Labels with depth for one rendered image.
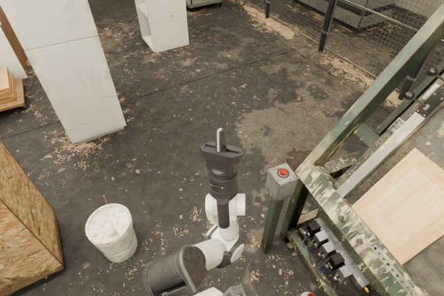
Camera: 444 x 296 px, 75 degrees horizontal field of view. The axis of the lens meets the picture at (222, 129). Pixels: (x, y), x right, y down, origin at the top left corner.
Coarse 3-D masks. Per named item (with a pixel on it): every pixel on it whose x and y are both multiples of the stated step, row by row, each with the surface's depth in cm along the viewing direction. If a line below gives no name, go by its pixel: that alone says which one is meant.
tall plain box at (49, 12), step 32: (0, 0) 195; (32, 0) 204; (64, 0) 213; (32, 32) 216; (64, 32) 226; (96, 32) 238; (32, 64) 229; (64, 64) 241; (96, 64) 254; (64, 96) 258; (96, 96) 273; (64, 128) 277; (96, 128) 294
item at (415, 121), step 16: (416, 112) 128; (432, 112) 124; (400, 128) 132; (416, 128) 128; (384, 144) 136; (400, 144) 132; (368, 160) 140; (384, 160) 137; (352, 176) 145; (368, 176) 142
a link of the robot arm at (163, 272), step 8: (168, 256) 81; (200, 256) 87; (152, 264) 83; (160, 264) 81; (168, 264) 79; (152, 272) 81; (160, 272) 80; (168, 272) 78; (176, 272) 77; (152, 280) 80; (160, 280) 79; (168, 280) 78; (176, 280) 78; (152, 288) 80; (160, 288) 80; (168, 288) 80
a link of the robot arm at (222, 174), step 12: (204, 144) 83; (204, 156) 80; (216, 156) 78; (228, 156) 76; (240, 156) 76; (216, 168) 80; (228, 168) 78; (216, 180) 80; (228, 180) 79; (216, 192) 81; (228, 192) 81
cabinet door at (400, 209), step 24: (408, 168) 128; (432, 168) 122; (384, 192) 134; (408, 192) 127; (432, 192) 120; (360, 216) 140; (384, 216) 133; (408, 216) 125; (432, 216) 119; (384, 240) 131; (408, 240) 124; (432, 240) 117
